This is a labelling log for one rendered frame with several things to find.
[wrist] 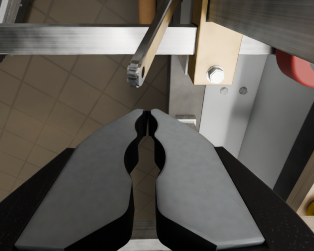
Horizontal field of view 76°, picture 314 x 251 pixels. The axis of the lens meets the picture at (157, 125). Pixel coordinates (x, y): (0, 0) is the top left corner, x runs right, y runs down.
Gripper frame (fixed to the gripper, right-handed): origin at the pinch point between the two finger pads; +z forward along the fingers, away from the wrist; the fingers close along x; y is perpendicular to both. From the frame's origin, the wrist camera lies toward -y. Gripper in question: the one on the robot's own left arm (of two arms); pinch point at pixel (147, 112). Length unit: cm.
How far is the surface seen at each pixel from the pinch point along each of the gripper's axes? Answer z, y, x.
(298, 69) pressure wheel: 9.9, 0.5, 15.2
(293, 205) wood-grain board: 11.6, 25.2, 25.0
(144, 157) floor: 100, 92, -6
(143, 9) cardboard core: 93, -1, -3
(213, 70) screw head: 12.7, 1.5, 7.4
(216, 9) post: 10.7, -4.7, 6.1
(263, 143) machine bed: 29.0, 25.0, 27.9
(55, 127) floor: 101, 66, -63
